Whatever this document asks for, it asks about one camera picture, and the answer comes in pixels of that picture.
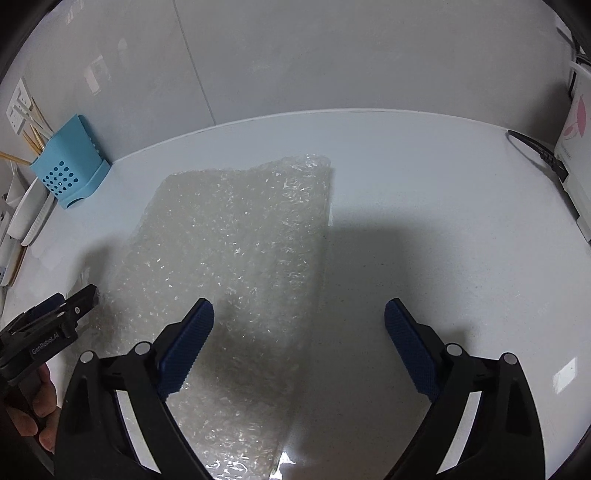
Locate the white wall socket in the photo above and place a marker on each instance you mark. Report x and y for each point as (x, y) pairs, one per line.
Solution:
(22, 94)
(14, 121)

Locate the large white bowl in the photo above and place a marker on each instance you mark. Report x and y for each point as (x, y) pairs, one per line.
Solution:
(21, 207)

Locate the white rice cooker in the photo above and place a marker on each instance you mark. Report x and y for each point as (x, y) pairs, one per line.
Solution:
(575, 138)

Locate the white ribbed plate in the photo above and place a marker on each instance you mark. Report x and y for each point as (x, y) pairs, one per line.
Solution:
(41, 217)

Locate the round wooden trivet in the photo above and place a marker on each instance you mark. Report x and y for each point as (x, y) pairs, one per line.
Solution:
(18, 267)

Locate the person's left hand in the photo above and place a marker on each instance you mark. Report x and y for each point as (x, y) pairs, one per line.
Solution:
(44, 401)

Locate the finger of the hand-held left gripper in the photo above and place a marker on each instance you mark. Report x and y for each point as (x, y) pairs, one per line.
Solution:
(37, 314)
(81, 304)

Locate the bundle of wooden chopsticks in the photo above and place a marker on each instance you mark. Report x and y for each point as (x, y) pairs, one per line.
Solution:
(37, 138)

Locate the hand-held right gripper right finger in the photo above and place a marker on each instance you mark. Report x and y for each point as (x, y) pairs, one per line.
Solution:
(413, 350)

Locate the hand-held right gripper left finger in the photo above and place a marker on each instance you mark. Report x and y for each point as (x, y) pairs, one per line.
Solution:
(184, 350)

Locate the clear bubble wrap sheet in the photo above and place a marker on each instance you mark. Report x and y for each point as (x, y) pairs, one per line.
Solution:
(240, 240)

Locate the blue perforated utensil holder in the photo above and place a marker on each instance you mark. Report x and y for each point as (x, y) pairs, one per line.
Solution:
(74, 157)

